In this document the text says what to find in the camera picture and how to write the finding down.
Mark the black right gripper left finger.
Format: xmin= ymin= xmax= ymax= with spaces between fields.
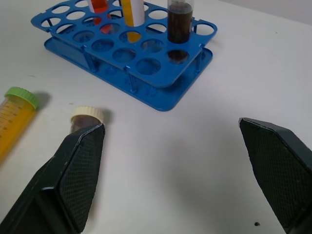
xmin=0 ymin=123 xmax=106 ymax=234

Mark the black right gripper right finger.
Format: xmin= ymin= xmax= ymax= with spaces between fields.
xmin=238 ymin=117 xmax=312 ymax=234

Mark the cream-capped brown liquid tube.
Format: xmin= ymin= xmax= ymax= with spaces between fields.
xmin=69 ymin=105 xmax=104 ymax=135

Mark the green-capped yellow liquid tube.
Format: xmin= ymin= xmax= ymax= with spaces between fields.
xmin=0 ymin=86 xmax=40 ymax=164

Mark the blue test tube rack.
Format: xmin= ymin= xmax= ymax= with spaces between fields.
xmin=31 ymin=0 xmax=218 ymax=112

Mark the red liquid tube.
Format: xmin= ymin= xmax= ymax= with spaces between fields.
xmin=87 ymin=0 xmax=114 ymax=35

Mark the dark brown liquid tube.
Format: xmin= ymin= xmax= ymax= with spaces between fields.
xmin=167 ymin=0 xmax=195 ymax=44

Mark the yellow liquid labelled tube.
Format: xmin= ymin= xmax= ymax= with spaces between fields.
xmin=121 ymin=0 xmax=145 ymax=42

